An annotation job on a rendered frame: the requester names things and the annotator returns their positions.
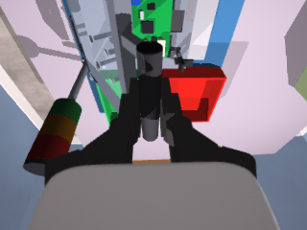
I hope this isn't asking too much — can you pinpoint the green bin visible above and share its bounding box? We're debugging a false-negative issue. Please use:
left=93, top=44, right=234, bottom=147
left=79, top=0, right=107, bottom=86
left=96, top=69, right=138, bottom=124

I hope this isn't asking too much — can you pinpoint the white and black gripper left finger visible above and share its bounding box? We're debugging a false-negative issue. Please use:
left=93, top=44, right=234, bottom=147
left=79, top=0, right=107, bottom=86
left=44, top=78, right=141, bottom=186

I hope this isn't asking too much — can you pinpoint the red open-top bin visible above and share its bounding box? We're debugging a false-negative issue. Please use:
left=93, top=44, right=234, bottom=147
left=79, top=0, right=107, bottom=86
left=162, top=67, right=226, bottom=123

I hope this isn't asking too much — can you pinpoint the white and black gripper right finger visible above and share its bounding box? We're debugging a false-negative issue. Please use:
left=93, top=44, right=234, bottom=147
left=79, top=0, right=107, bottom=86
left=159, top=78, right=257, bottom=179

